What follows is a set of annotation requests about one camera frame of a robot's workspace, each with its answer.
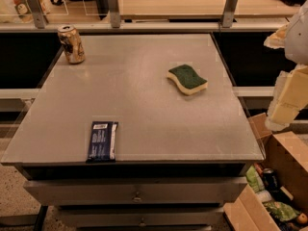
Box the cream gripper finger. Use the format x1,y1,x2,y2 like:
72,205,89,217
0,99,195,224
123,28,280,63
265,64,308,131
264,25,288,49

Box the orange soda can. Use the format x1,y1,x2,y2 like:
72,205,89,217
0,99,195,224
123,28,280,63
58,25,86,64

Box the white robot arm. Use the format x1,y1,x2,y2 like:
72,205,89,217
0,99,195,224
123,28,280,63
264,1,308,131

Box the dark soda can in box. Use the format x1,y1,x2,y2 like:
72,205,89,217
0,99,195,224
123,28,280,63
263,168,279,191

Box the blue rxbar blueberry wrapper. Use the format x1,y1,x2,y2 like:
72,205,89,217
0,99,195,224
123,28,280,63
87,121,118,163

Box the cardboard box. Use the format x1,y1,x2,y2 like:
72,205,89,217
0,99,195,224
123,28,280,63
224,113,308,231

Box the green and yellow sponge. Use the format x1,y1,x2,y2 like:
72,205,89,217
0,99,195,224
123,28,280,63
167,64,208,95

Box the green snack bag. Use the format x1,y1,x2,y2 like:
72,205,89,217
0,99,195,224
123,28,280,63
264,201,300,221

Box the upper grey drawer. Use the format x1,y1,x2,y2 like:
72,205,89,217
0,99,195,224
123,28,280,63
24,177,246,206

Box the grey drawer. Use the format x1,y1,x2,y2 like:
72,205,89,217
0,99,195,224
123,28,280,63
59,207,223,227
24,177,246,206

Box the lower grey drawer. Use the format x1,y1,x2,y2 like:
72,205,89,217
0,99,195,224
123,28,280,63
59,207,223,227

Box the white printed bag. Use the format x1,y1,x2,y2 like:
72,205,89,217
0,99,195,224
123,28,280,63
0,0,50,23

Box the right metal bracket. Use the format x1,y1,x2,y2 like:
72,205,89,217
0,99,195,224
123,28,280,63
220,0,238,28

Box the metal bracket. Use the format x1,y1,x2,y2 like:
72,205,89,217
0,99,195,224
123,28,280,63
220,0,238,28
27,0,46,29
107,0,121,28

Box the middle metal bracket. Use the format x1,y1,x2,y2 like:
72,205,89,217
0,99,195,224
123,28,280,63
107,0,121,28

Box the left metal bracket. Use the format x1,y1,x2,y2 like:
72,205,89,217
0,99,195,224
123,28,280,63
27,0,46,29

